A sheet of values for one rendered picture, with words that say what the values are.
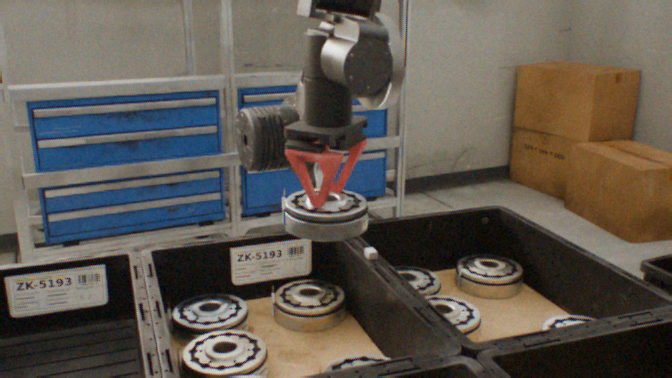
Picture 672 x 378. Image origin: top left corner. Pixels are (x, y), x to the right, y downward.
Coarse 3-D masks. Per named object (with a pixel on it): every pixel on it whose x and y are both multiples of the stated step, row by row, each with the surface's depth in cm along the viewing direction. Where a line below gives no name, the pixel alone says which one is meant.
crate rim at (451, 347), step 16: (208, 240) 97; (224, 240) 97; (240, 240) 97; (256, 240) 98; (352, 240) 97; (144, 256) 91; (144, 272) 86; (384, 272) 86; (400, 288) 81; (160, 304) 77; (416, 304) 77; (160, 320) 74; (432, 320) 73; (160, 336) 70; (448, 336) 70; (160, 352) 67; (432, 352) 67; (448, 352) 67; (160, 368) 65; (176, 368) 64; (352, 368) 64; (368, 368) 64; (384, 368) 64
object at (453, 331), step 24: (408, 216) 107; (432, 216) 107; (456, 216) 109; (360, 240) 97; (552, 240) 98; (384, 264) 88; (600, 264) 89; (408, 288) 81; (648, 288) 81; (432, 312) 75; (648, 312) 76; (456, 336) 70; (528, 336) 70
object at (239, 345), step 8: (208, 344) 81; (216, 344) 81; (224, 344) 82; (232, 344) 81; (240, 344) 81; (208, 352) 79; (232, 352) 79; (240, 352) 79; (216, 360) 78; (224, 360) 78
